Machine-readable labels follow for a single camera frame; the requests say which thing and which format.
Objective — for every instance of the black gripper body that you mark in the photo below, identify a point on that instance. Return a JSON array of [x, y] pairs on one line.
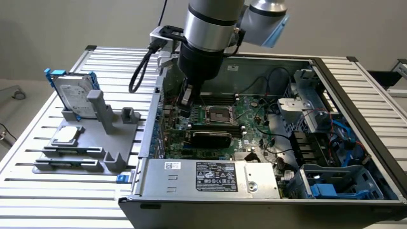
[[199, 63]]

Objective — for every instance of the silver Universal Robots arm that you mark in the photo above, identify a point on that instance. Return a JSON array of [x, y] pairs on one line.
[[210, 26]]

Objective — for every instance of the black RAM slot bank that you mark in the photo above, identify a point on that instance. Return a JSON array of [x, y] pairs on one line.
[[222, 127], [219, 98]]

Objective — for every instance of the CPU socket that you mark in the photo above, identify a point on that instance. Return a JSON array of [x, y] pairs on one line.
[[221, 115]]

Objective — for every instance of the black heatsink module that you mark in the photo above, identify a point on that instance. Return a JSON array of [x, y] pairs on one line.
[[211, 138]]

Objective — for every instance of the green motherboard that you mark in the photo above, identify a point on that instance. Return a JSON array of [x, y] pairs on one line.
[[251, 124]]

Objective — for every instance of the silver power supply unit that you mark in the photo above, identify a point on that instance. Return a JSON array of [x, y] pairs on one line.
[[207, 179]]

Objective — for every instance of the hard disk with blue carrier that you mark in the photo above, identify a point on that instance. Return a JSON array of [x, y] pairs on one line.
[[75, 95]]

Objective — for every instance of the grey parts rack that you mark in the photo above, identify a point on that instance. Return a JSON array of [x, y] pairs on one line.
[[93, 143]]

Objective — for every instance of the black table corner cap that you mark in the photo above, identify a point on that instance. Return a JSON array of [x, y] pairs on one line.
[[91, 47], [353, 59]]

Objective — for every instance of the silver drive cage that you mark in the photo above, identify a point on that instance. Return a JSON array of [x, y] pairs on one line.
[[305, 107]]

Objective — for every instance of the blue case latch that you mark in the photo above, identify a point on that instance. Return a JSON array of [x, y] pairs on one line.
[[122, 179]]

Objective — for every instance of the silver CPU chip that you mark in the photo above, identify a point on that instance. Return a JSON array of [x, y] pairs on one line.
[[66, 135]]

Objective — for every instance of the green RAM stick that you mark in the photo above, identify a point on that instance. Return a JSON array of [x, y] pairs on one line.
[[71, 151]]

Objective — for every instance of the caster wheel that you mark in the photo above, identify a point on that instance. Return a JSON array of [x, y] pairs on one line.
[[19, 93]]

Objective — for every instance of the open black PC case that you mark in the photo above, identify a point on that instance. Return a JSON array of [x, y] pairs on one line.
[[360, 124]]

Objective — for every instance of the grey disk bay blue latch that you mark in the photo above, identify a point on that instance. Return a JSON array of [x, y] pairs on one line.
[[337, 181]]

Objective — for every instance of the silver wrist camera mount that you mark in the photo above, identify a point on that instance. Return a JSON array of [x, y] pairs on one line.
[[163, 39]]

